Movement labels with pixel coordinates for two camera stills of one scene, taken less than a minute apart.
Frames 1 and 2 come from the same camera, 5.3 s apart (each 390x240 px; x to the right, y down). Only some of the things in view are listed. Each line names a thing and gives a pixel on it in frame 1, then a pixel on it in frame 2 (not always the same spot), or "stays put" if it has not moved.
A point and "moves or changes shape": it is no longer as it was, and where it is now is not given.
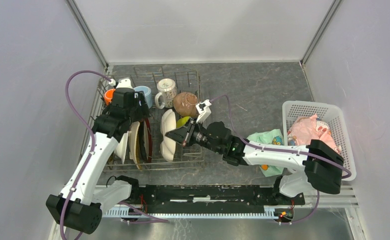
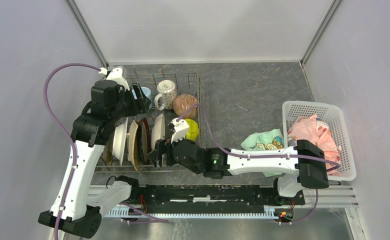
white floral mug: x=165 y=98 stays put
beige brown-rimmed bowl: x=185 y=104 stays put
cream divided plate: x=168 y=124 moves or changes shape
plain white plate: x=121 y=148 stays put
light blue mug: x=148 y=94 stays put
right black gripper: x=184 y=135 → x=163 y=147
